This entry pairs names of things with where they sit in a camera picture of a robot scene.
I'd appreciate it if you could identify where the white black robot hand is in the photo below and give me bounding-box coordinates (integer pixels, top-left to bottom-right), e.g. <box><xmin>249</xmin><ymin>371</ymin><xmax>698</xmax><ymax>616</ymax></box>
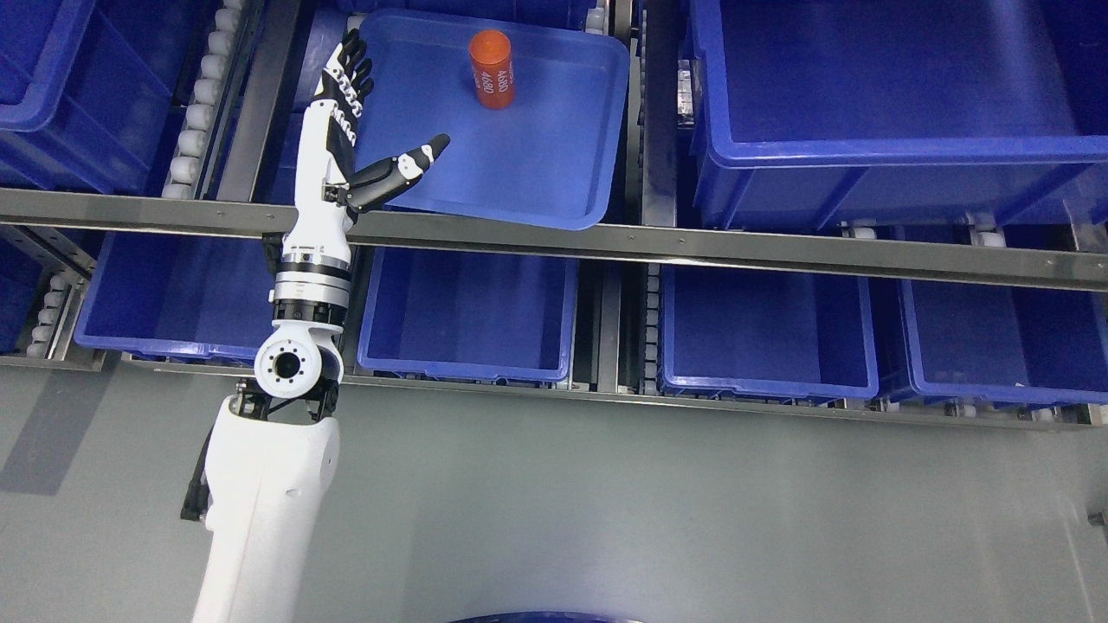
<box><xmin>283</xmin><ymin>29</ymin><xmax>451</xmax><ymax>261</ymax></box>

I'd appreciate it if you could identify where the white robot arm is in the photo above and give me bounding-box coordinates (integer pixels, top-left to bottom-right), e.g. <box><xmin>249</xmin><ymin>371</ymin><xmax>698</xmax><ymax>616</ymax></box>
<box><xmin>191</xmin><ymin>241</ymin><xmax>351</xmax><ymax>622</ymax></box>

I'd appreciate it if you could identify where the metal shelf rack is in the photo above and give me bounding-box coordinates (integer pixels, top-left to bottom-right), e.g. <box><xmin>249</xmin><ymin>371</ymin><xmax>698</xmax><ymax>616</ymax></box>
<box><xmin>3</xmin><ymin>1</ymin><xmax>1105</xmax><ymax>426</ymax></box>

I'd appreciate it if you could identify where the blue bin lower left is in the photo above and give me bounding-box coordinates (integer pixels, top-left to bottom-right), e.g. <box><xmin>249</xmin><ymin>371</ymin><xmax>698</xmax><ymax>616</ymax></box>
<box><xmin>74</xmin><ymin>233</ymin><xmax>274</xmax><ymax>364</ymax></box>

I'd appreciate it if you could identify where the blue bin lower middle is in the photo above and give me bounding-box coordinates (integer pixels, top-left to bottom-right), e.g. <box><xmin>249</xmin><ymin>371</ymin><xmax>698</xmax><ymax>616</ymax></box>
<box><xmin>357</xmin><ymin>246</ymin><xmax>579</xmax><ymax>385</ymax></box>

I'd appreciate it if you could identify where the blue shallow tray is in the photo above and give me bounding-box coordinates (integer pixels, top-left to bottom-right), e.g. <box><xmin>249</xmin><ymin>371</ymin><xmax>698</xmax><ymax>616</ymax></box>
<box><xmin>355</xmin><ymin>8</ymin><xmax>629</xmax><ymax>229</ymax></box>

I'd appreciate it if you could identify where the blue bin upper left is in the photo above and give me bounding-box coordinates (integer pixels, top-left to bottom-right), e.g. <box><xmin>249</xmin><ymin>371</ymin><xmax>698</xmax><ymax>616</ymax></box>
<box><xmin>1</xmin><ymin>1</ymin><xmax>215</xmax><ymax>195</ymax></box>

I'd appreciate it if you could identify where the blue bin lower centre right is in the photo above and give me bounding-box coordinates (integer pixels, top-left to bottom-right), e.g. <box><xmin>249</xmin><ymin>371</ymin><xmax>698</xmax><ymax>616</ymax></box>
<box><xmin>657</xmin><ymin>265</ymin><xmax>879</xmax><ymax>405</ymax></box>

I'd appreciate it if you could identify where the large blue bin upper right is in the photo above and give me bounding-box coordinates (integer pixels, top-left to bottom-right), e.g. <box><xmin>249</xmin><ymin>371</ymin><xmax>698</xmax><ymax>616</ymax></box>
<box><xmin>689</xmin><ymin>1</ymin><xmax>1107</xmax><ymax>229</ymax></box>

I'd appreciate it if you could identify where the blue bin lower far right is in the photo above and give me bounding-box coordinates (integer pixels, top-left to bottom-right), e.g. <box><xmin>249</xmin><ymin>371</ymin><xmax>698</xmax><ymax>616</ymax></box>
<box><xmin>870</xmin><ymin>279</ymin><xmax>1107</xmax><ymax>408</ymax></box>

